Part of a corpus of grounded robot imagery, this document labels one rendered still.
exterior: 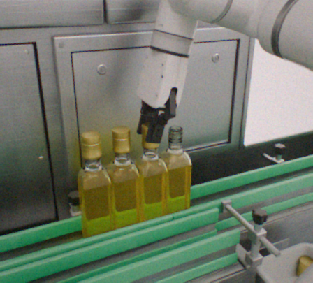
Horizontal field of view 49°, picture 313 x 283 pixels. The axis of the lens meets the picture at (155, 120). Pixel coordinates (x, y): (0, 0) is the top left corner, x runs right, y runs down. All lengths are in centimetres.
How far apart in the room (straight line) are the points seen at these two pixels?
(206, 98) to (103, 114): 26
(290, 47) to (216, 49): 44
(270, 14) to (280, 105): 61
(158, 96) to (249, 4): 21
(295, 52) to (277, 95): 59
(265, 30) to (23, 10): 43
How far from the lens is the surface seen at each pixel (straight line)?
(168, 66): 59
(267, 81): 97
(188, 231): 77
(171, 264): 68
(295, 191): 95
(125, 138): 64
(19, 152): 80
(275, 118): 104
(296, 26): 42
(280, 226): 94
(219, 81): 88
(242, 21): 59
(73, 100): 73
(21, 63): 74
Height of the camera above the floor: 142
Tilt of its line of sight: 22 degrees down
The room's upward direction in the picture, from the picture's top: straight up
